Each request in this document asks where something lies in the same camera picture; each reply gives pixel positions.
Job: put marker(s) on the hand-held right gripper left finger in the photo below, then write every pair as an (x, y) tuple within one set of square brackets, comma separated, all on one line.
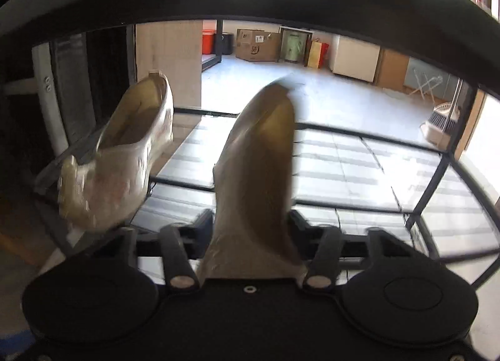
[(177, 255)]

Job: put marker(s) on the pale green appliance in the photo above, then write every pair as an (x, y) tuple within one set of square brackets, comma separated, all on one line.
[(293, 46)]

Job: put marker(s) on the white cabinet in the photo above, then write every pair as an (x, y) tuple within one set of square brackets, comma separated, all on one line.
[(355, 58)]

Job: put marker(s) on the white folding drying rack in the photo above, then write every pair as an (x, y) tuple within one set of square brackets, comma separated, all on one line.
[(429, 83)]

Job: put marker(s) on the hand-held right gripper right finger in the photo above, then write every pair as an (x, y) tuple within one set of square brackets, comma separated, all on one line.
[(324, 255)]

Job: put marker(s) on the white plastic basket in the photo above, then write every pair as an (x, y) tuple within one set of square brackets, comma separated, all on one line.
[(433, 128)]

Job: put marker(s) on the brown wooden panel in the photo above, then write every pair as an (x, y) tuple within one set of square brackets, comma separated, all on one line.
[(390, 70)]

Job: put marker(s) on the printed cardboard box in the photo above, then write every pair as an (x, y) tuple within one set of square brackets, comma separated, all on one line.
[(258, 46)]

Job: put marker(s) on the black bin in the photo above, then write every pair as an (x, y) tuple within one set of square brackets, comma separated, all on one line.
[(227, 43)]

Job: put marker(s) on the red plastic bin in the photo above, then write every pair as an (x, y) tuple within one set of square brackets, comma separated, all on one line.
[(208, 42)]

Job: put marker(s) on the red paper bag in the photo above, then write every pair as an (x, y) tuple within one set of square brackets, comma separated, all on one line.
[(318, 54)]

